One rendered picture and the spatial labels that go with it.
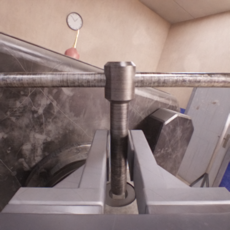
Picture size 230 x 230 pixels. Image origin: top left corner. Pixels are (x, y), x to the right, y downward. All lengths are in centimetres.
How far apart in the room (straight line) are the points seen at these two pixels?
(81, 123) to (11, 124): 11
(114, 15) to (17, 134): 399
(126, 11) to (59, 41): 168
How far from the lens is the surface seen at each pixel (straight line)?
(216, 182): 345
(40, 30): 364
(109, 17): 411
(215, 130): 345
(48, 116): 30
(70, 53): 74
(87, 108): 31
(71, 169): 28
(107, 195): 18
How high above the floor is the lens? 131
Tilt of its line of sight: 8 degrees down
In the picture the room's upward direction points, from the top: 17 degrees clockwise
